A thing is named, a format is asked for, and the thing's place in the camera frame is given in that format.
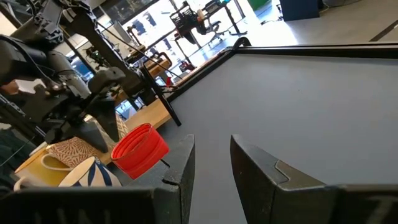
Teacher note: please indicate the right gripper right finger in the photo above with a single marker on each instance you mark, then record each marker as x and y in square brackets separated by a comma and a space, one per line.
[264, 186]

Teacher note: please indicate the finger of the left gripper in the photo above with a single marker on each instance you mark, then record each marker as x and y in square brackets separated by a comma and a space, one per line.
[84, 135]
[107, 115]

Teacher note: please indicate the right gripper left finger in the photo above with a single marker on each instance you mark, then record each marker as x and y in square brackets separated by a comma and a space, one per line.
[174, 186]

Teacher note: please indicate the orange fern pattern mug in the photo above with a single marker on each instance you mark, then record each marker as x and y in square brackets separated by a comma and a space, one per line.
[74, 151]

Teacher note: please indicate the dark blue patterned mug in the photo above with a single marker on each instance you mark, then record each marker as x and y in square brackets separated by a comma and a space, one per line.
[96, 177]

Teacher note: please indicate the red ribbed mug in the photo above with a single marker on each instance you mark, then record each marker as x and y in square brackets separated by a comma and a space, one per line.
[143, 155]

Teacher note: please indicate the yellow rimmed mug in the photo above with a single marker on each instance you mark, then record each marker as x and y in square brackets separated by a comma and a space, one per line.
[16, 183]

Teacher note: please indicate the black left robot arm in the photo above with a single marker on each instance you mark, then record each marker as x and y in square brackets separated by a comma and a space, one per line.
[21, 62]

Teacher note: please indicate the wooden shelf board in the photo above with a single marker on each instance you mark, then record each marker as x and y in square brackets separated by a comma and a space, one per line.
[149, 116]

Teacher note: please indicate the grey-blue table mat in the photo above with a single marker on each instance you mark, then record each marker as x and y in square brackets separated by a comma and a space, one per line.
[295, 109]

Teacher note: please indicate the black office chair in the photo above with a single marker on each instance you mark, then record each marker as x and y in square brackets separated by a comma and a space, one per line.
[213, 27]

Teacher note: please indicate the dark blue cabinet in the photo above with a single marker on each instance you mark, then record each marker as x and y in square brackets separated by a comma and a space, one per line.
[298, 9]

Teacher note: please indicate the green bin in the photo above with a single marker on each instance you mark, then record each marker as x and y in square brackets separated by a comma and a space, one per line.
[258, 3]

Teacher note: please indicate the black shelf frame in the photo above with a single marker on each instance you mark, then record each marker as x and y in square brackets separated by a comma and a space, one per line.
[161, 95]

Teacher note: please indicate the black aluminium table frame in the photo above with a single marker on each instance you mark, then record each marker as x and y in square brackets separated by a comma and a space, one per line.
[311, 50]

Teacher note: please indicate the black frame clamp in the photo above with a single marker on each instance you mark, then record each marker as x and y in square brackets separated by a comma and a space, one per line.
[243, 40]

